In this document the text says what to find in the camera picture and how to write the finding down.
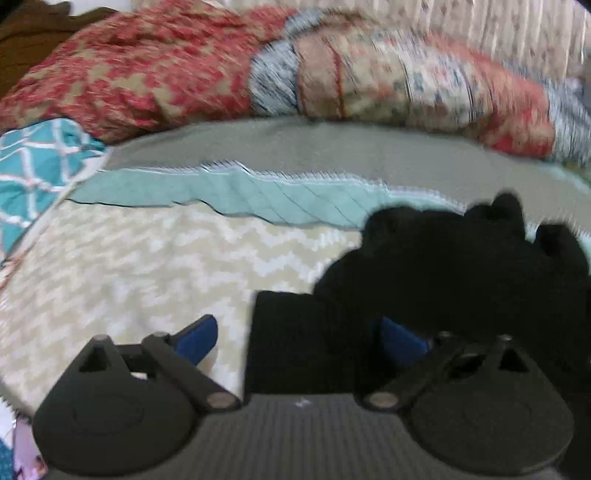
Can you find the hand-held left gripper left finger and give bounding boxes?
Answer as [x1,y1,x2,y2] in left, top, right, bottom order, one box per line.
[76,315,243,412]

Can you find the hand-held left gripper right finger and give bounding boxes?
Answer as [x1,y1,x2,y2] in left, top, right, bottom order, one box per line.
[360,316,532,414]

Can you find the black pants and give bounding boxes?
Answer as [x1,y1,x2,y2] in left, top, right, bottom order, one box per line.
[243,193,591,416]

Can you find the patterned zigzag bedsheet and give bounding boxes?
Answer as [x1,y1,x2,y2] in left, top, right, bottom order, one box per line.
[0,117,591,416]

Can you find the pink flat object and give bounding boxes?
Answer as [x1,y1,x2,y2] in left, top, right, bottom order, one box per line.
[11,411,49,480]

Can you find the teal lattice pillow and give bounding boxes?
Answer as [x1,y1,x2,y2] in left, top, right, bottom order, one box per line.
[0,119,109,265]

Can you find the red floral patchwork quilt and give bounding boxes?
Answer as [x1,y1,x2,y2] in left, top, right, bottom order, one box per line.
[0,0,591,163]

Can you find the carved wooden headboard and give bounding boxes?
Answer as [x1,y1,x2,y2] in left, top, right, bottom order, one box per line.
[0,0,116,99]

